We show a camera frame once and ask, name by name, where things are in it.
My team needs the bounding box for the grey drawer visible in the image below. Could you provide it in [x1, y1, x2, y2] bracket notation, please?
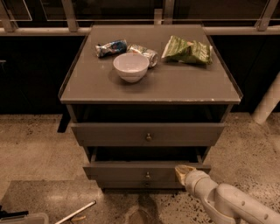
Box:
[83, 160, 211, 189]
[71, 122, 224, 147]

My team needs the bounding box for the grey wooden drawer cabinet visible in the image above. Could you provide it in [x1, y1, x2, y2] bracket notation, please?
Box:
[58, 24, 243, 191]

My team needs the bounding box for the grey top drawer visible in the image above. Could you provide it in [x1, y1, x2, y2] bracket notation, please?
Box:
[71, 122, 224, 147]

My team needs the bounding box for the white metal rod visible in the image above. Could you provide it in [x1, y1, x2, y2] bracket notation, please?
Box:
[55, 200, 96, 224]

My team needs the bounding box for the white ceramic bowl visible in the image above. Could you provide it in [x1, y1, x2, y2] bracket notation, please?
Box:
[113, 52, 149, 83]

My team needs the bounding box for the white support column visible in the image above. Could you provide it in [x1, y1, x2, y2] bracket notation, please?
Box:
[252, 72, 280, 124]

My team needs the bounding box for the crushed silver green can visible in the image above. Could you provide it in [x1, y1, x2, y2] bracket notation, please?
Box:
[127, 44, 158, 68]

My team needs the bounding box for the green chip bag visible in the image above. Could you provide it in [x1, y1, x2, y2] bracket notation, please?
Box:
[162, 35, 213, 65]

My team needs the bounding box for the crushed blue soda can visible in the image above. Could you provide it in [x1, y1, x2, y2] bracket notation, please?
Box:
[94, 39, 127, 58]

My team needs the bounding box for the clear plastic bin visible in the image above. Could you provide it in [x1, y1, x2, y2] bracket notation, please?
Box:
[0, 213, 49, 224]

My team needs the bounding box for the metal window railing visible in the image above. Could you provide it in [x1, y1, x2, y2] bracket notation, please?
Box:
[0, 0, 280, 35]

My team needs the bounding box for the black object on floor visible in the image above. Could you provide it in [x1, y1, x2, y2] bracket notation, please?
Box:
[0, 207, 29, 219]

